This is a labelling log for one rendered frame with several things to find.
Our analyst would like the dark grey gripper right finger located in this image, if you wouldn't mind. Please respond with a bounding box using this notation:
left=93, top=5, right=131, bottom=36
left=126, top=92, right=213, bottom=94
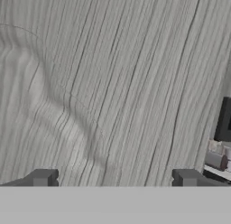
left=171, top=168, right=228, bottom=187

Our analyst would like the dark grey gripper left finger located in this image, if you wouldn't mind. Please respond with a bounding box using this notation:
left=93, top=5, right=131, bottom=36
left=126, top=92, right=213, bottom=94
left=0, top=168, right=60, bottom=187

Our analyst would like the grey cylindrical jar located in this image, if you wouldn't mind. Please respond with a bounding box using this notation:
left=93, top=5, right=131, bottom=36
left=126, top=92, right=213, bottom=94
left=205, top=150, right=229, bottom=172

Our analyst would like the white small container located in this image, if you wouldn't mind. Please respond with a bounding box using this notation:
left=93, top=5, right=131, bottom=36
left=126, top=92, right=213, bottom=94
left=208, top=139, right=231, bottom=161

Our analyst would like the black microwave oven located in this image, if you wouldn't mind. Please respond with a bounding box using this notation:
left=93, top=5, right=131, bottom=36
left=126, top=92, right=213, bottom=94
left=213, top=96, right=231, bottom=143

